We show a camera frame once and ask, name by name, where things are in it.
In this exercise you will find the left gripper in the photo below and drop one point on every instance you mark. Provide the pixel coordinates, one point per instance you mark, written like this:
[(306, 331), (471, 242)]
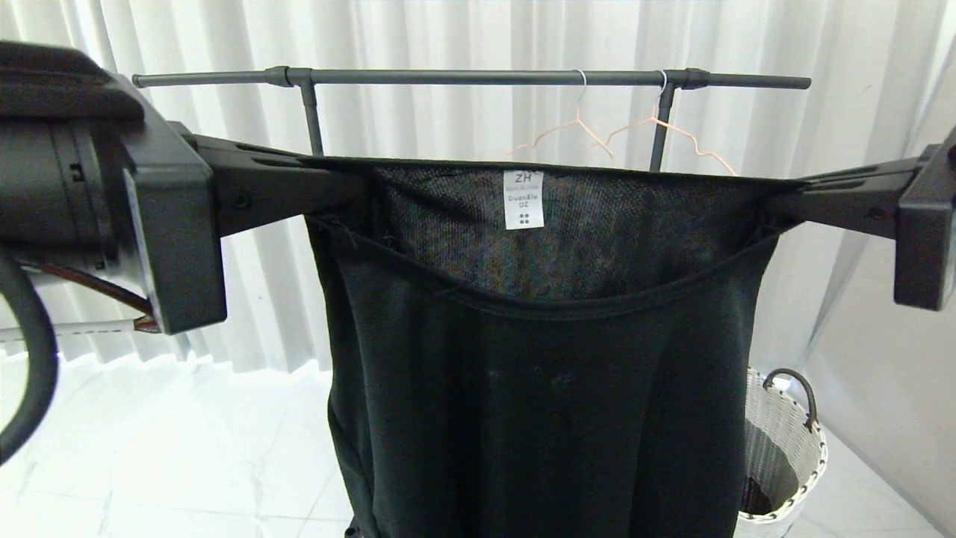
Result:
[(179, 246)]

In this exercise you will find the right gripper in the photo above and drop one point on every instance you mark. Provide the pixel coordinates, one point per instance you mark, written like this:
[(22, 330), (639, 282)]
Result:
[(930, 232)]

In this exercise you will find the pink clothes hanger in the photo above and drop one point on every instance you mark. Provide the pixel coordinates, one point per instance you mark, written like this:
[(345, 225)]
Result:
[(576, 119), (717, 159)]

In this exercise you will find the black garment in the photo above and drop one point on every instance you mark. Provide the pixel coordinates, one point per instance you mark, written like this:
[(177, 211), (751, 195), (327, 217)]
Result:
[(538, 411)]

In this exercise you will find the black clothes rack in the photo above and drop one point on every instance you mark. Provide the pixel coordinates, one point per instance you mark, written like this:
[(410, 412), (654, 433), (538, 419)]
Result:
[(448, 77)]

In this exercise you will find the white laundry basket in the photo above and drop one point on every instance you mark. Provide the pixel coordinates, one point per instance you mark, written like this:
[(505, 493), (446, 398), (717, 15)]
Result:
[(784, 426)]

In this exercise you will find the white curtain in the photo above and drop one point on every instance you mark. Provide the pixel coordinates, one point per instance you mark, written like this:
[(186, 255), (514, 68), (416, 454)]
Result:
[(448, 37)]

